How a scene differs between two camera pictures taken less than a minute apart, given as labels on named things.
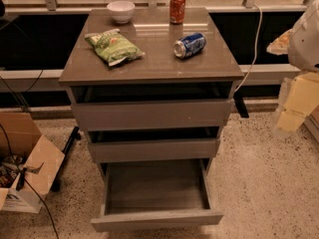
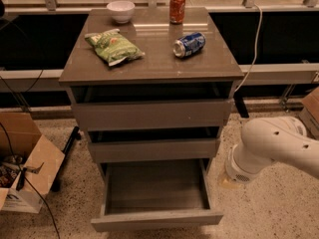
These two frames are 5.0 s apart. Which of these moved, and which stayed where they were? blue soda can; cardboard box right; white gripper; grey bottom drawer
Moved: white gripper
Stayed: cardboard box right; blue soda can; grey bottom drawer
